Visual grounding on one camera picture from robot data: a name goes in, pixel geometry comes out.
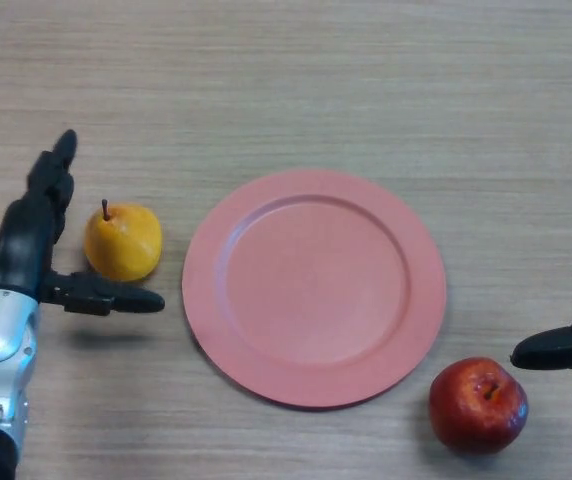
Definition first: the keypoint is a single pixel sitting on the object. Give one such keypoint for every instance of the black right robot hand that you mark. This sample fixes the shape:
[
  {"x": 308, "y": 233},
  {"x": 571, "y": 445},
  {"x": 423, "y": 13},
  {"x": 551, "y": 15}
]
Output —
[{"x": 556, "y": 350}]

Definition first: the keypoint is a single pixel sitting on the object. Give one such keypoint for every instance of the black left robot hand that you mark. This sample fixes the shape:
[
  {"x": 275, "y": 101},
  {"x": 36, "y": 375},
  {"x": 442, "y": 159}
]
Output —
[{"x": 21, "y": 235}]

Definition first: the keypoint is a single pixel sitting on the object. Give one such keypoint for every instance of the yellow pear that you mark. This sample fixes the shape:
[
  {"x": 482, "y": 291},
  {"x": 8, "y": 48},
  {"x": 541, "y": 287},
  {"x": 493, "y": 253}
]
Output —
[{"x": 121, "y": 245}]

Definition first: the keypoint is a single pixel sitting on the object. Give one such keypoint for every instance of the pink round plate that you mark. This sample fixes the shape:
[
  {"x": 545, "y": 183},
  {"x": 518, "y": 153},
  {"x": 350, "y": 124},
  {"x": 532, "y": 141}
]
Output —
[{"x": 346, "y": 300}]

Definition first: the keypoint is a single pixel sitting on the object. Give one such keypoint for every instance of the red apple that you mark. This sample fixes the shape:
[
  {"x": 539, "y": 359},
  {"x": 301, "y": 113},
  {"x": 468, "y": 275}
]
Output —
[{"x": 476, "y": 410}]

